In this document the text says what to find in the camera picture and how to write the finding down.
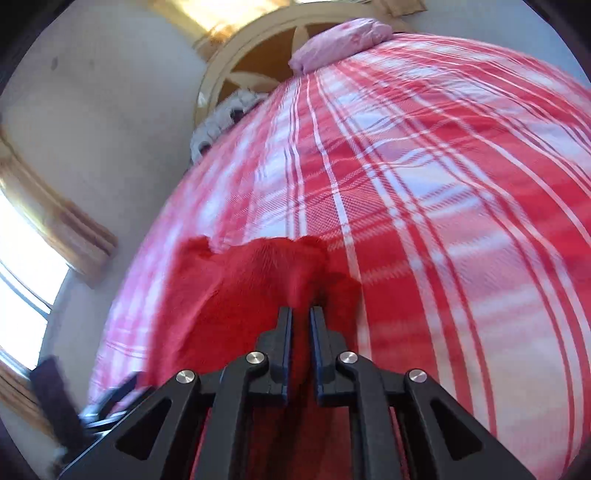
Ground white black patterned pillow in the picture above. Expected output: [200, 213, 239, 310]
[190, 90, 269, 162]

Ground red white plaid bed sheet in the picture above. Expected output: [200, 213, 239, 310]
[88, 32, 591, 480]

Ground red knit sweater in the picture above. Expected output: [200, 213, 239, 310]
[157, 235, 365, 480]

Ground beige curtain valance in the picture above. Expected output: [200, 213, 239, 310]
[0, 124, 118, 289]

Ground beige curtain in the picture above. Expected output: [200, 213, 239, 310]
[0, 351, 54, 439]

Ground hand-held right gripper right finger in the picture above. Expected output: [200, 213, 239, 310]
[309, 306, 539, 480]

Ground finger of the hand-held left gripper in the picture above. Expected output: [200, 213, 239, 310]
[79, 371, 154, 433]

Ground cream wooden headboard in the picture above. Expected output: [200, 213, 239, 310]
[194, 4, 416, 134]

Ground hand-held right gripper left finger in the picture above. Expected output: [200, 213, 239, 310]
[59, 307, 293, 480]

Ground pink pillow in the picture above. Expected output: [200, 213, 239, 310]
[288, 17, 394, 75]

